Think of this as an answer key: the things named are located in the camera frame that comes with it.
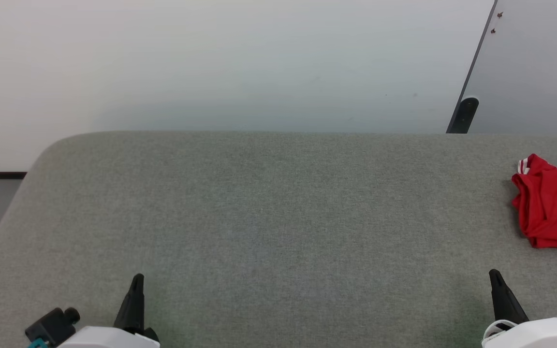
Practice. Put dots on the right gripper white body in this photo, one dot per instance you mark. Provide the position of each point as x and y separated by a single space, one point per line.
539 336

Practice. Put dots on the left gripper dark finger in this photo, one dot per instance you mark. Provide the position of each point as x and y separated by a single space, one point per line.
133 309

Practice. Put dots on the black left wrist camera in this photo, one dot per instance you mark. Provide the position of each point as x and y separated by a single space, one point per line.
53 324

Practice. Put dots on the black cylindrical door post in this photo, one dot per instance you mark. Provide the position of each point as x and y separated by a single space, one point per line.
464 116

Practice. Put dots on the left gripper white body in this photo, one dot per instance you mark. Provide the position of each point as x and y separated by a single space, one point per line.
109 339

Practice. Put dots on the red and white Bulls jersey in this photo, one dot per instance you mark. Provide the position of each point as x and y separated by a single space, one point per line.
554 208

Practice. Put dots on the grey door frame strip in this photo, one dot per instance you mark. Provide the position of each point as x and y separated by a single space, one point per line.
478 48

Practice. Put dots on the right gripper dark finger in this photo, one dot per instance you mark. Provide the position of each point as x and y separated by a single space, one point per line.
503 302

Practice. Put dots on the light grey door panel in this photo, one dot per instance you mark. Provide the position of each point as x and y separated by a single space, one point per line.
539 72

